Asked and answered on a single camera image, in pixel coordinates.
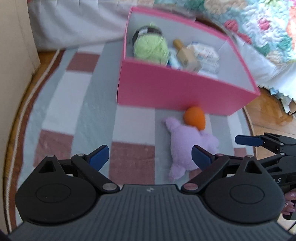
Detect blue white tissue pack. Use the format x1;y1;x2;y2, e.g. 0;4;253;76
168;48;183;70

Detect wooden stamp bottle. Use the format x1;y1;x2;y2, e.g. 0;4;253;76
173;39;201;72

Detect right hand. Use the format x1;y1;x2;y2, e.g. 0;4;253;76
281;189;296;215

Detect purple plush toy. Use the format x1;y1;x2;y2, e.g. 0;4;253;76
164;117;219;181

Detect torn paper scraps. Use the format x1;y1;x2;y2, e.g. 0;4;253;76
268;88;295;119

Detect orange makeup sponge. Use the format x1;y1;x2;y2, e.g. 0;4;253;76
183;106;206;131

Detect striped oval rug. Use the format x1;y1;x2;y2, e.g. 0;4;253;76
3;18;258;232

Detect white orange medicine box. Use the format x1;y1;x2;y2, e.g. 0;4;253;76
187;42;220;74

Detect pink cardboard box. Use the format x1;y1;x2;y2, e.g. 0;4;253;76
117;7;260;115

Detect floral quilt bedspread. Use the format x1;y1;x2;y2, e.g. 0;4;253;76
122;0;295;64

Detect green yarn ball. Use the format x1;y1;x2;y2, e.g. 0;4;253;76
132;23;170;66

